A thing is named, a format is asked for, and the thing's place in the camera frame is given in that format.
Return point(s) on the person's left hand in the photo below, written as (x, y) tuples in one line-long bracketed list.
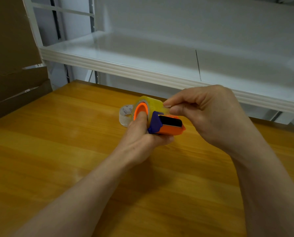
[(139, 143)]

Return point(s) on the person's right hand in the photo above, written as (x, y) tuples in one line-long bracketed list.
[(216, 115)]

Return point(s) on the clear tape roll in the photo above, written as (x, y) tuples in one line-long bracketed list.
[(124, 118)]

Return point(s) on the white metal shelf rack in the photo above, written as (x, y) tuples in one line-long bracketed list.
[(161, 59)]

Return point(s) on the yellow tape roll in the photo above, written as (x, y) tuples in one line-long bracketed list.
[(153, 103)]

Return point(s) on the orange and blue tape dispenser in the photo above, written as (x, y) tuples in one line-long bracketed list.
[(170, 128)]

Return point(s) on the person's left forearm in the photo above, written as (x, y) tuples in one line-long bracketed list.
[(70, 204)]

